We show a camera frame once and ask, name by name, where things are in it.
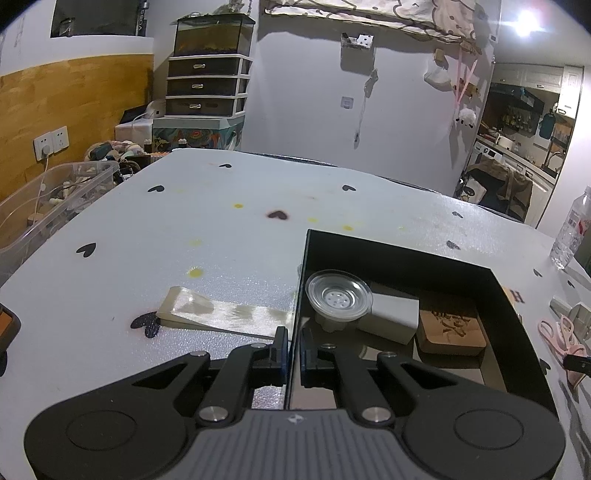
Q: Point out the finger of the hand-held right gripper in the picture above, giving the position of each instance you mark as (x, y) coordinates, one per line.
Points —
(577, 361)

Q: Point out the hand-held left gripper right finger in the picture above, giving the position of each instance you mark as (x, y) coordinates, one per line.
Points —
(304, 360)

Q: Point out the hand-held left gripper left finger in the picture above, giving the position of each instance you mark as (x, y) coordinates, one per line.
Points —
(281, 359)

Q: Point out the pink scissors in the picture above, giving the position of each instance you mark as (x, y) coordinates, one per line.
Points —
(551, 333)

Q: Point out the clear round suction dish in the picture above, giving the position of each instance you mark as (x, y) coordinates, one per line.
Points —
(339, 295)

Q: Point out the small white box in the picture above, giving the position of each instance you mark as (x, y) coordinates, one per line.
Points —
(392, 318)

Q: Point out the oval wooden block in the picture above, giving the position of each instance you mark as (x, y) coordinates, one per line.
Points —
(452, 327)

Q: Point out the black storage box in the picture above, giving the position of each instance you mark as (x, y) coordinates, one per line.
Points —
(392, 258)

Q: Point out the translucent cream plastic strip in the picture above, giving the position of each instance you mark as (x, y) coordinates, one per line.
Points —
(207, 309)

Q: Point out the clear plastic water bottle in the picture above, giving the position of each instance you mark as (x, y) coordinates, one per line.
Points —
(572, 230)

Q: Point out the brown jacket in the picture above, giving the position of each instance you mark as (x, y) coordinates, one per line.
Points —
(505, 187)

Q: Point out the white printed tote bag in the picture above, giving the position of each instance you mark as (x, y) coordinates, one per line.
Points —
(473, 189)

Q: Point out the white washing machine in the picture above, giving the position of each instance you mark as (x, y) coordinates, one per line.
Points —
(487, 151)

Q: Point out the colourful painted cabinet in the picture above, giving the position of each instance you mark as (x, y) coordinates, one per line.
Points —
(198, 133)

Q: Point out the row of kitchen bottles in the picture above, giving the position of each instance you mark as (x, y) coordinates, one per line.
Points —
(519, 120)

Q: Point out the pile of soft toys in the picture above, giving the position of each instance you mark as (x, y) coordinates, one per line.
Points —
(120, 150)

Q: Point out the white plush toy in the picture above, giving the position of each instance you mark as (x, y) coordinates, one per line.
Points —
(466, 117)

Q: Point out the clear plastic storage bin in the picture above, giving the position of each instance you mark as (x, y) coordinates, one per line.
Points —
(55, 203)

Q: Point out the white round appliance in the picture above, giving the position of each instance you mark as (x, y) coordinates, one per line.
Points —
(152, 110)

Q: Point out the white kitchen upper cabinets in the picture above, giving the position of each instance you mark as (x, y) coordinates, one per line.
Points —
(540, 81)

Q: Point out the white drawer unit dark fronts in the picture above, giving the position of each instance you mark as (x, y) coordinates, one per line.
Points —
(207, 85)

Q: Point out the pink hanging ribbons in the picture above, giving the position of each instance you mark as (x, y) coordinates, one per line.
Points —
(466, 78)

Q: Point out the white hanging bag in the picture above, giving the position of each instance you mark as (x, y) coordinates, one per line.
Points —
(438, 77)

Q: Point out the glass fish tank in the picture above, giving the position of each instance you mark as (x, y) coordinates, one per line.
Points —
(214, 34)

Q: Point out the ceiling lamp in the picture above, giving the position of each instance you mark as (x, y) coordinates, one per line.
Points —
(526, 21)

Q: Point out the printed cartoon blanket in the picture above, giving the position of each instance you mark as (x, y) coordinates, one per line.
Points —
(383, 16)

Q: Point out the dark window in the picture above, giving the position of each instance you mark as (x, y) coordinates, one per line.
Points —
(97, 18)

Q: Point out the white wall switch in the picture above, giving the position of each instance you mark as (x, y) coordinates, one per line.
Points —
(348, 102)

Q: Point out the white wall socket panel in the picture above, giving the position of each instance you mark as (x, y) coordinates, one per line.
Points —
(51, 143)

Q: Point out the metal wall bracket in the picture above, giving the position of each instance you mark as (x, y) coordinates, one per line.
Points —
(356, 40)

